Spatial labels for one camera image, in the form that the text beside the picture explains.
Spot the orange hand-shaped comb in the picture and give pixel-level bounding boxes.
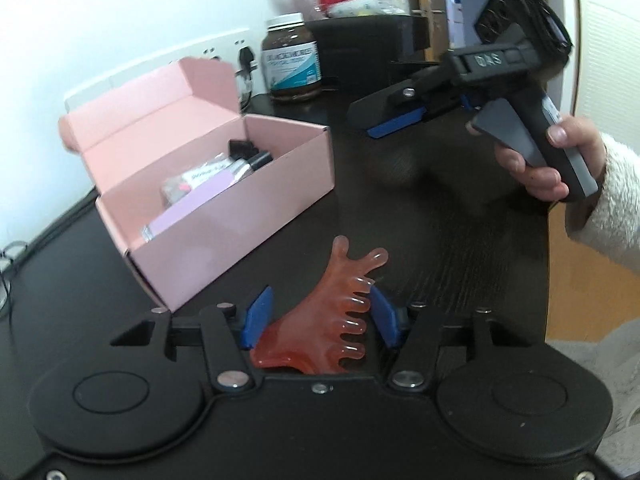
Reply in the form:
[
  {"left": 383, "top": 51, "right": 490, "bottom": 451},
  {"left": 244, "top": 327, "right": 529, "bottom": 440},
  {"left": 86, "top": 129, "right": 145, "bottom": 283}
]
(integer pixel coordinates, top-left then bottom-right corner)
[{"left": 250, "top": 235, "right": 388, "bottom": 375}]

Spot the purple cosmetic tube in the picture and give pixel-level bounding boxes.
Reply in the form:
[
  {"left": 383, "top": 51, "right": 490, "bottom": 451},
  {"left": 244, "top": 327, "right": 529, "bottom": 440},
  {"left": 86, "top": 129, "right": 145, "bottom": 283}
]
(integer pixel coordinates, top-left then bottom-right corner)
[{"left": 142, "top": 151, "right": 273, "bottom": 242}]

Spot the alcohol pad bag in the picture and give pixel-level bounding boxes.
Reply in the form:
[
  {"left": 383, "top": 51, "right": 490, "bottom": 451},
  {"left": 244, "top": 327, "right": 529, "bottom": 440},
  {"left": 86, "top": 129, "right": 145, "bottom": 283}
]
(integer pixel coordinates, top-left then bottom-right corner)
[{"left": 160, "top": 153, "right": 234, "bottom": 207}]

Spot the white fluffy sleeve forearm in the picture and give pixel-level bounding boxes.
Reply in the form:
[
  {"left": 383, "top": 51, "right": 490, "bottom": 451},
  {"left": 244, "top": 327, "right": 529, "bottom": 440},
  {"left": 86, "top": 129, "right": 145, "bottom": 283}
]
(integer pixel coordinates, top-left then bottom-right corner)
[{"left": 565, "top": 133, "right": 639, "bottom": 274}]

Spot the person right hand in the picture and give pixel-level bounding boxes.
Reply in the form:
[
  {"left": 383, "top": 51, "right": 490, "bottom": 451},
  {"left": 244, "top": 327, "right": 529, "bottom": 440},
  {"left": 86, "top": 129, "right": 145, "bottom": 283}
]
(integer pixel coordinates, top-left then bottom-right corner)
[{"left": 470, "top": 100, "right": 606, "bottom": 202}]

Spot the black storage box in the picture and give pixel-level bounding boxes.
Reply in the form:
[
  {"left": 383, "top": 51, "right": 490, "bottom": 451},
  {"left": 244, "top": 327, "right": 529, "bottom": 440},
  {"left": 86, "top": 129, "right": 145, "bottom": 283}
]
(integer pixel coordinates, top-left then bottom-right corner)
[{"left": 306, "top": 15, "right": 430, "bottom": 92}]

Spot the black hair clip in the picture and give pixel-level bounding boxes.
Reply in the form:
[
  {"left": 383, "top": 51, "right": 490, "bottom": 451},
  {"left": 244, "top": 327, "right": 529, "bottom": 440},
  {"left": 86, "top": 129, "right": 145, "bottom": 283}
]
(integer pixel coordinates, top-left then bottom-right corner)
[{"left": 228, "top": 139, "right": 259, "bottom": 160}]

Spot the pink cardboard box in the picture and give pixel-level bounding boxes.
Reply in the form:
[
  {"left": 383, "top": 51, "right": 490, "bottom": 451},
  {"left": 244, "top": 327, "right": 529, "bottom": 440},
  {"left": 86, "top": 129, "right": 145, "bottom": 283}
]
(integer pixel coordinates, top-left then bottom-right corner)
[{"left": 58, "top": 58, "right": 334, "bottom": 310}]

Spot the brown fish oil bottle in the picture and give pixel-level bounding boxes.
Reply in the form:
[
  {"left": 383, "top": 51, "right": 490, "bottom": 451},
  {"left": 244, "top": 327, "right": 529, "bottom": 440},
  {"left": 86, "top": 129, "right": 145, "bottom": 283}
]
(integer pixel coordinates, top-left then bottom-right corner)
[{"left": 262, "top": 13, "right": 322, "bottom": 102}]

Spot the black power plug right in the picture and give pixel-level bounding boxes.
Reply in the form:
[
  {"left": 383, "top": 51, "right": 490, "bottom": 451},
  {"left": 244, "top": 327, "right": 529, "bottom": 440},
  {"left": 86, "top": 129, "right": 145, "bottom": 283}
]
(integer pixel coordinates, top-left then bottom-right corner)
[{"left": 236, "top": 47, "right": 255, "bottom": 110}]

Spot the black cable bundle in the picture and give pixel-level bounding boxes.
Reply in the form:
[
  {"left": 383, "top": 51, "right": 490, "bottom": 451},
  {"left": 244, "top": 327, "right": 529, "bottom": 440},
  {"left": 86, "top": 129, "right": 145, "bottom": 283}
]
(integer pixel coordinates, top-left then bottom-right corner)
[{"left": 0, "top": 186, "right": 99, "bottom": 311}]

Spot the white wall socket strip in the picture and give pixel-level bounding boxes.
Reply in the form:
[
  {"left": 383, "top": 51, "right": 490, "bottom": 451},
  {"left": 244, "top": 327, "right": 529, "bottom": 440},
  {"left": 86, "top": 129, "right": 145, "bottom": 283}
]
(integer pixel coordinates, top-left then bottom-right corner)
[{"left": 63, "top": 28, "right": 260, "bottom": 112}]

